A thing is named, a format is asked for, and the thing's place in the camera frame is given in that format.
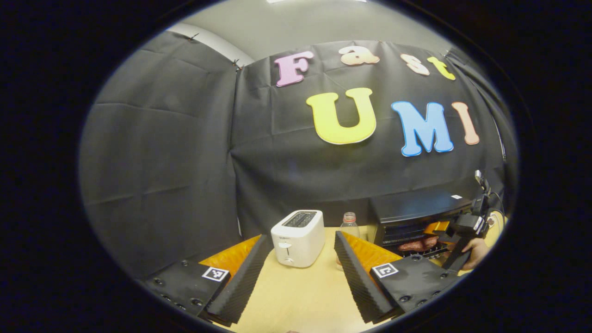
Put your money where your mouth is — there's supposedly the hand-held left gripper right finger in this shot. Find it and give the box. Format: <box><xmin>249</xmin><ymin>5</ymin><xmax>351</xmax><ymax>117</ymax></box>
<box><xmin>334</xmin><ymin>230</ymin><xmax>463</xmax><ymax>324</ymax></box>

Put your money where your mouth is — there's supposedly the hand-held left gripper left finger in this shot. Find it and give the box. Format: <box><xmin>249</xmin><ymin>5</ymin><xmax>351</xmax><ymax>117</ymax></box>
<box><xmin>139</xmin><ymin>234</ymin><xmax>270</xmax><ymax>325</ymax></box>

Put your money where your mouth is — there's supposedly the white toaster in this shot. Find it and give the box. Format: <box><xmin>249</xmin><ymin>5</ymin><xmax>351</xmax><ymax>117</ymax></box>
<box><xmin>271</xmin><ymin>210</ymin><xmax>326</xmax><ymax>268</ymax></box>

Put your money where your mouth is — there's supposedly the black backdrop cloth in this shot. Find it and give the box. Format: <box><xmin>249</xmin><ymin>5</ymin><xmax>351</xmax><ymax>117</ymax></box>
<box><xmin>79</xmin><ymin>30</ymin><xmax>518</xmax><ymax>278</ymax></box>

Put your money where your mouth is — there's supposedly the clear plastic bottle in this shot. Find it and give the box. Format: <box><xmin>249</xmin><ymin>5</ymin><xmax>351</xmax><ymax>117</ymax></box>
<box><xmin>336</xmin><ymin>212</ymin><xmax>361</xmax><ymax>271</ymax></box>

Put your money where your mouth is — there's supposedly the red sausage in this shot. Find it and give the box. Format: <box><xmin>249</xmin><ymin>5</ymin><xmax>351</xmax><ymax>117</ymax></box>
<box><xmin>397</xmin><ymin>235</ymin><xmax>440</xmax><ymax>253</ymax></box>

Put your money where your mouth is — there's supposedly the black electric oven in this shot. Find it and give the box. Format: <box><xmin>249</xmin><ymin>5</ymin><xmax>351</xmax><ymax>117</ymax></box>
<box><xmin>369</xmin><ymin>187</ymin><xmax>484</xmax><ymax>260</ymax></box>

